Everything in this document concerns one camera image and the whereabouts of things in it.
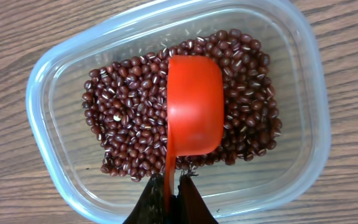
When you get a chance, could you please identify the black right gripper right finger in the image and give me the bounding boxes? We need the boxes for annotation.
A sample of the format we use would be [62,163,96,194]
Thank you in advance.
[177,170,218,224]

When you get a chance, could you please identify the red azuki beans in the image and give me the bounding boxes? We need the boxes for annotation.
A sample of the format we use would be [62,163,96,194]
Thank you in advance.
[81,29,283,182]

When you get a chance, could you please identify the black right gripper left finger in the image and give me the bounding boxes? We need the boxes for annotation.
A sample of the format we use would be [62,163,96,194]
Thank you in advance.
[123,174,165,224]

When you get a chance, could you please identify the clear plastic container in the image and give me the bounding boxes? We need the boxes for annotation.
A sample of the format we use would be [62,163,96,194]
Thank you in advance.
[26,0,331,223]

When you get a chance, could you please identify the red measuring scoop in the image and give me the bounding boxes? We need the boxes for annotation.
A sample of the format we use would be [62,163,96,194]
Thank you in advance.
[164,55,224,212]

